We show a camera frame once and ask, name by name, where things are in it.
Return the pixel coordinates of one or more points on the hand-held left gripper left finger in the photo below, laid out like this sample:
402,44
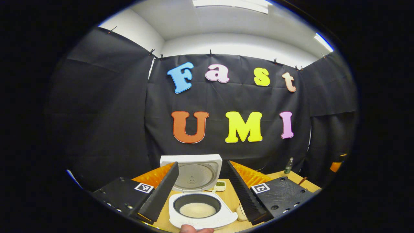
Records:
163,191

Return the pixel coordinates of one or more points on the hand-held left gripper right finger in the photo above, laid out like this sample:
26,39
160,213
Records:
241,191

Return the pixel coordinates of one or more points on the clear rice box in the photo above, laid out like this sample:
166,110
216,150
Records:
241,214

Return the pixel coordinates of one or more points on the white rice cooker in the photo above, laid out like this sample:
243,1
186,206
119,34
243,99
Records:
223,216

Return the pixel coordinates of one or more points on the brown wooden spoon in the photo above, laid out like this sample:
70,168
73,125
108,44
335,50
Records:
302,181

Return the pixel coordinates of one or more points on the white rice heap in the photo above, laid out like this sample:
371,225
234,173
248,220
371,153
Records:
197,210

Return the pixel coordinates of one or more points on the white divided grain tray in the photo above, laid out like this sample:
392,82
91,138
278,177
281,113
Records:
220,184

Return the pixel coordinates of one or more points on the green glass bottle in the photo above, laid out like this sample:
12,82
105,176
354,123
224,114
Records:
288,167

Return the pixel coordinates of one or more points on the black backdrop cloth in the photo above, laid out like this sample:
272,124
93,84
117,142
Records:
226,100

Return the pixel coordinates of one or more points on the small ceiling light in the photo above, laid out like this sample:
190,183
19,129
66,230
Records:
324,42

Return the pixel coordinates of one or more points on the row of black cloth clips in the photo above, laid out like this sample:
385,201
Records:
210,52

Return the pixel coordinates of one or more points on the long ceiling light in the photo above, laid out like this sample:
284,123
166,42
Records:
231,5

